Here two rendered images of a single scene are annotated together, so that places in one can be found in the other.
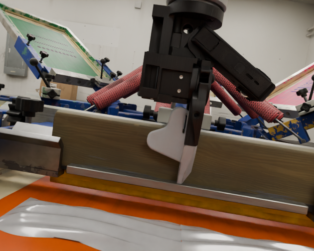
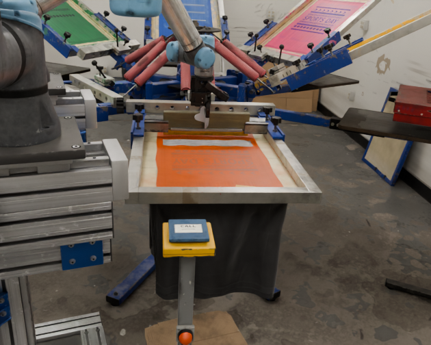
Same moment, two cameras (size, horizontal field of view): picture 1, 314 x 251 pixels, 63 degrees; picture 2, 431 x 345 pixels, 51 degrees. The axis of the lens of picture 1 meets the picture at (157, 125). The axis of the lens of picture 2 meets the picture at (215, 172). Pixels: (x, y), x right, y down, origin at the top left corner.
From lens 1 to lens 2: 1.53 m
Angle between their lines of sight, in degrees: 20
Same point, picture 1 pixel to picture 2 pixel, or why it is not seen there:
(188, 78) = (204, 98)
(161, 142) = (198, 118)
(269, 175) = (231, 122)
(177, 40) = (199, 85)
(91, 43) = not seen: outside the picture
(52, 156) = (165, 126)
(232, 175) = (220, 124)
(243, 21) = not seen: outside the picture
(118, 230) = (192, 142)
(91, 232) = (187, 142)
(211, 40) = (209, 86)
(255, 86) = (224, 98)
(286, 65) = not seen: outside the picture
